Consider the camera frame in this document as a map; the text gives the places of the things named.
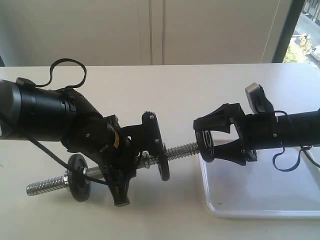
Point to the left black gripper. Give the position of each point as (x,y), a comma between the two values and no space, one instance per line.
(100,139)

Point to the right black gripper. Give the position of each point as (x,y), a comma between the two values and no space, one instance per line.
(255,132)

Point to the black weight plate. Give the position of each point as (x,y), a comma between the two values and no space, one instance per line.
(163,167)
(205,145)
(79,187)

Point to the chrome threaded dumbbell bar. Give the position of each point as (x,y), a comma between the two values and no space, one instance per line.
(56,183)

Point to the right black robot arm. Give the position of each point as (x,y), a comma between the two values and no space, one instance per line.
(296,130)

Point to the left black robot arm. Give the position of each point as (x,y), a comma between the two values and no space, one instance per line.
(30,113)

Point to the chrome collar nut right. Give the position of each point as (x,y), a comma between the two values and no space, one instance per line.
(146,160)

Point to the chrome collar nut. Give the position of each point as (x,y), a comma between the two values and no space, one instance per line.
(146,160)
(66,181)

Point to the chrome collar nut left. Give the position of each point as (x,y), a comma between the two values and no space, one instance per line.
(66,181)

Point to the white plastic tray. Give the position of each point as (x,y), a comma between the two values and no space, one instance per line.
(289,190)

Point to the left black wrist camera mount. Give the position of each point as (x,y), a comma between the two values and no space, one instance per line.
(145,136)

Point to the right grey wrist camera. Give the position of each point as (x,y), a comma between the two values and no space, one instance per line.
(257,99)

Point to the black window frame post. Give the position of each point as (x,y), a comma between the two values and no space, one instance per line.
(287,31)

